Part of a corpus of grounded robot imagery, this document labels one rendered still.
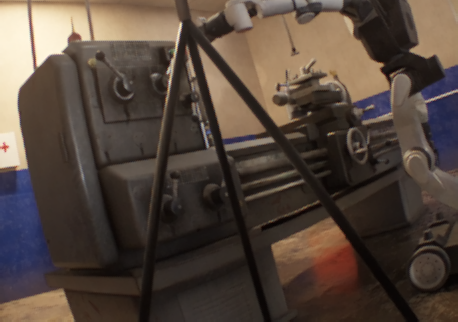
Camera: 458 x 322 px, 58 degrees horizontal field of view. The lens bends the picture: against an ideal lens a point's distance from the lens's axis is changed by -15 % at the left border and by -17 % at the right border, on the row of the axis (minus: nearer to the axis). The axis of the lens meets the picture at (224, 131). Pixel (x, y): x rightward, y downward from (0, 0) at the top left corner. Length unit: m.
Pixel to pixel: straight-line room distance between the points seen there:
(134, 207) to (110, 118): 0.35
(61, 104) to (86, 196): 0.32
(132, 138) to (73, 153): 0.26
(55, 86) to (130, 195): 0.47
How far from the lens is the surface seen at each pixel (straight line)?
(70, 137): 1.59
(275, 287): 2.07
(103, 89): 1.69
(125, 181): 1.50
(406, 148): 2.06
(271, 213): 2.20
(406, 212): 3.52
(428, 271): 1.93
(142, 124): 1.76
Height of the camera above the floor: 0.67
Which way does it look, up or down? 6 degrees up
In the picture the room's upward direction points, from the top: 15 degrees counter-clockwise
